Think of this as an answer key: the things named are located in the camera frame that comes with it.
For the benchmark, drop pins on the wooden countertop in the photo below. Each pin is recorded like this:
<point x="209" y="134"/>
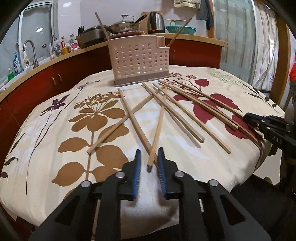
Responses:
<point x="61" y="74"/>

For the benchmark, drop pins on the window with frame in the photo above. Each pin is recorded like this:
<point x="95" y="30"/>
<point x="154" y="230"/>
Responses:
<point x="35" y="23"/>

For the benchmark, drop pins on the steel electric kettle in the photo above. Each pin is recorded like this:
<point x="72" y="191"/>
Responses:
<point x="155" y="23"/>

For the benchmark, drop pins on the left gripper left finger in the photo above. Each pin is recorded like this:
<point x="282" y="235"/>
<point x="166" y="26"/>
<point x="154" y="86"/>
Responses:
<point x="92" y="210"/>

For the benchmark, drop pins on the small green soap bottle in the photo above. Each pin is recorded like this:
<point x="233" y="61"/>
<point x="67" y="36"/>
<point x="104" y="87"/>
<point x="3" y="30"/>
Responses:
<point x="10" y="74"/>

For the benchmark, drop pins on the white spray bottle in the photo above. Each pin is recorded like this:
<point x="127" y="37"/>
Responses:
<point x="26" y="61"/>

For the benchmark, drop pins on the glass sliding door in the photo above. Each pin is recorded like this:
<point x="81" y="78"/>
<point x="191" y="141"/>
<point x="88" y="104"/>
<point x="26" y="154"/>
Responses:
<point x="251" y="31"/>

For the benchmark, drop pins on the pink perforated utensil holder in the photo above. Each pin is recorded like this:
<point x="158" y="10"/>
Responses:
<point x="139" y="58"/>

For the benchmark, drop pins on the floral tablecloth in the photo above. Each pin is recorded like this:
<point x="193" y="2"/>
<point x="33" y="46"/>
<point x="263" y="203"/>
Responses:
<point x="90" y="131"/>

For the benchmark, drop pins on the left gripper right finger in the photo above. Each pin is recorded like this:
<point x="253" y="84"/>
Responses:
<point x="207" y="211"/>

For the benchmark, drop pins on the black rice cooker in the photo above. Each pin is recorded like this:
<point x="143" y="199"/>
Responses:
<point x="93" y="36"/>

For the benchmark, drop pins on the white enamel basin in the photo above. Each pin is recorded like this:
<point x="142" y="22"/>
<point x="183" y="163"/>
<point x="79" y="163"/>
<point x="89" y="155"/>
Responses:
<point x="176" y="22"/>

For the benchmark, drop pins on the yellow hanging towel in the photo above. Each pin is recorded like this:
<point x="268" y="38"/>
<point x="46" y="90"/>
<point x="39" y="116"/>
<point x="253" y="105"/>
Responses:
<point x="196" y="4"/>

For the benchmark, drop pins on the red white snack bag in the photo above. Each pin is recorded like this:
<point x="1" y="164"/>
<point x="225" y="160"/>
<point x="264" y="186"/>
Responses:
<point x="74" y="46"/>

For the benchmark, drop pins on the red induction cooktop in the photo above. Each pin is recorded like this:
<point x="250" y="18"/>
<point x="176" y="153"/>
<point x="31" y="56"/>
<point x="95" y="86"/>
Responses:
<point x="127" y="34"/>

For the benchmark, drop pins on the teal plastic colander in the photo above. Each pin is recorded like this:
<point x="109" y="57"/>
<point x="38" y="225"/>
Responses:
<point x="175" y="29"/>

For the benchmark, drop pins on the blue detergent bottle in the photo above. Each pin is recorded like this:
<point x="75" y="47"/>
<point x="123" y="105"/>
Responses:
<point x="17" y="64"/>

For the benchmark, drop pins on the white plastic cup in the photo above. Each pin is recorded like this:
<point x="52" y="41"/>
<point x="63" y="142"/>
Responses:
<point x="201" y="28"/>

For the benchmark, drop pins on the orange oil bottle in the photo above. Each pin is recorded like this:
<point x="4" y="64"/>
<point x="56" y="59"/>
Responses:
<point x="65" y="48"/>

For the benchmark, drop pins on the dark grey hanging cloth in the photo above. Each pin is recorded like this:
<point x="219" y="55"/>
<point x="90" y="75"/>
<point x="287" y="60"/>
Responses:
<point x="205" y="14"/>

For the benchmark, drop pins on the steel wok with lid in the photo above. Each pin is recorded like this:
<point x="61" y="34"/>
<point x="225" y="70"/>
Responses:
<point x="128" y="23"/>

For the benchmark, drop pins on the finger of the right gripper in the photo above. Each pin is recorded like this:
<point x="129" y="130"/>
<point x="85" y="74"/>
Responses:
<point x="260" y="123"/>

